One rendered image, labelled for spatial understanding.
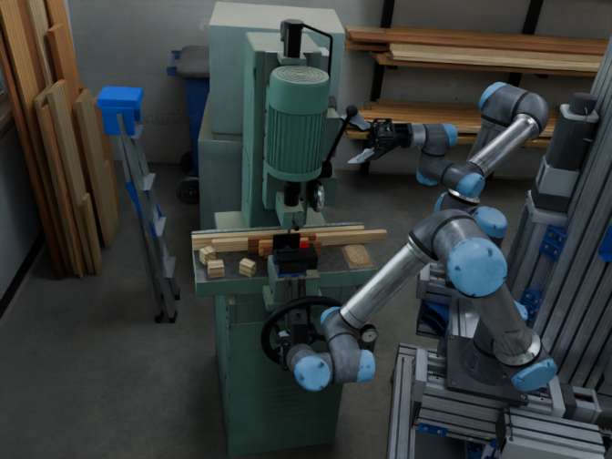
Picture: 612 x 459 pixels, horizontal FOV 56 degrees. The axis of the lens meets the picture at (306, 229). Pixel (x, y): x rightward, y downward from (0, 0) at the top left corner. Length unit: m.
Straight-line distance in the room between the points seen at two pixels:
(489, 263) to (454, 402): 0.68
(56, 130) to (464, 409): 2.18
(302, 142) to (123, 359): 1.57
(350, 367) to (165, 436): 1.32
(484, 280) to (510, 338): 0.25
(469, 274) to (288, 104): 0.73
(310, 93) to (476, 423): 1.10
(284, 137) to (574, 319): 1.01
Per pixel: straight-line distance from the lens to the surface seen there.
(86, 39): 4.27
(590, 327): 1.91
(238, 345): 2.01
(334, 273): 1.88
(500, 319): 1.40
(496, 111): 2.05
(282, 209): 1.85
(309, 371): 1.33
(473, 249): 1.23
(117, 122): 2.49
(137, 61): 4.23
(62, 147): 3.02
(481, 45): 3.88
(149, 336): 2.96
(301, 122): 1.66
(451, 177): 1.78
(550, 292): 1.81
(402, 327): 3.09
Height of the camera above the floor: 2.03
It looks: 33 degrees down
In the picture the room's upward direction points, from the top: 5 degrees clockwise
